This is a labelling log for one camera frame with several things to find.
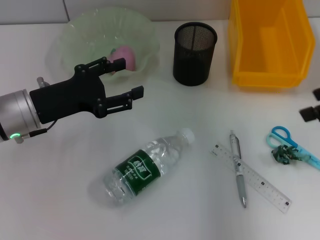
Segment clear green-label water bottle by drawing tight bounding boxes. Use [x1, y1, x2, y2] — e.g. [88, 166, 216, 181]
[103, 128, 195, 206]

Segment light blue scissors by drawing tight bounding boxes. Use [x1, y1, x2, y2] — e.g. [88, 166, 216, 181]
[266, 126, 320, 171]

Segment pink peach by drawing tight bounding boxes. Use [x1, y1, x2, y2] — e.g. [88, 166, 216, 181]
[106, 44, 138, 75]

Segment transparent plastic ruler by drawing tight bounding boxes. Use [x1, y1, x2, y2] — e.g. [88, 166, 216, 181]
[209, 141, 293, 215]

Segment left arm cable with plug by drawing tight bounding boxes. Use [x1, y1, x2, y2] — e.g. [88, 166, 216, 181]
[13, 76, 59, 145]

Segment silver retractable pen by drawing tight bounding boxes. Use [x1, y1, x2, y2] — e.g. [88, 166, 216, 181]
[228, 129, 249, 209]

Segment black mesh pen holder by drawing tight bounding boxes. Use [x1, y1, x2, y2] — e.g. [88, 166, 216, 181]
[172, 21, 218, 87]

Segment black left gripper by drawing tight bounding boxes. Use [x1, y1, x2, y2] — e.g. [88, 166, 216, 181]
[29, 56, 145, 125]

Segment yellow plastic bin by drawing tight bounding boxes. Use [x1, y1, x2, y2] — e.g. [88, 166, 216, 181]
[227, 0, 316, 88]

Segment green plastic wrapper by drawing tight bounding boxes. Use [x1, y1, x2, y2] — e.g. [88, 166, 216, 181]
[271, 144, 300, 165]

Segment translucent green fruit bowl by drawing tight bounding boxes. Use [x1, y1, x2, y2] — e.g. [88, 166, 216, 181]
[46, 7, 161, 87]

